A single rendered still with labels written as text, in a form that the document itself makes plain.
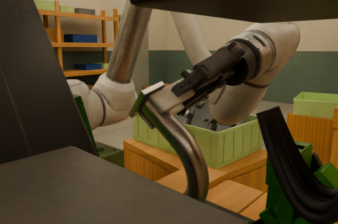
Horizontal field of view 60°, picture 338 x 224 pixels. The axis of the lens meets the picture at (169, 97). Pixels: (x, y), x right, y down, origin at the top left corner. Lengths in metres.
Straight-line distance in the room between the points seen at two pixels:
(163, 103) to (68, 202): 0.23
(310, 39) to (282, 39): 6.78
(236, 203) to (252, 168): 0.57
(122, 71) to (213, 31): 7.27
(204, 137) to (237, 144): 0.18
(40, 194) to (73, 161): 0.05
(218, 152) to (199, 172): 0.95
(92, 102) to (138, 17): 0.35
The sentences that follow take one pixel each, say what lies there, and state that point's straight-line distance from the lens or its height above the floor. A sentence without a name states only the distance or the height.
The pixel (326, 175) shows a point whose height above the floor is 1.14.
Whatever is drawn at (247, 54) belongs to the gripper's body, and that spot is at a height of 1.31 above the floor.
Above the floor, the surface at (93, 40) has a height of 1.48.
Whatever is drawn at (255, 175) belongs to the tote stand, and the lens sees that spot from 1.51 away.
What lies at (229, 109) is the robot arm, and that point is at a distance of 0.71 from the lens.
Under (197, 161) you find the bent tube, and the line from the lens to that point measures 0.38.
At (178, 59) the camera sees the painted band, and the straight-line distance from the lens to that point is 8.97.
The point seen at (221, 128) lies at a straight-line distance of 1.54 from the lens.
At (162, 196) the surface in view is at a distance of 0.18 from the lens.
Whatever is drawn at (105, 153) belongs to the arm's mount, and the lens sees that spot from 1.14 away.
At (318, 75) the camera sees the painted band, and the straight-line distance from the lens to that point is 7.36.
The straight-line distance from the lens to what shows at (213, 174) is 1.04.
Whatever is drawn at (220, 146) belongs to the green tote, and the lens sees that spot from 1.34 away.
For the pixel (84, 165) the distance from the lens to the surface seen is 0.23.
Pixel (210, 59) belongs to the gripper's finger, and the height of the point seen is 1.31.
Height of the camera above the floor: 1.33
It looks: 10 degrees down
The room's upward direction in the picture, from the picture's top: straight up
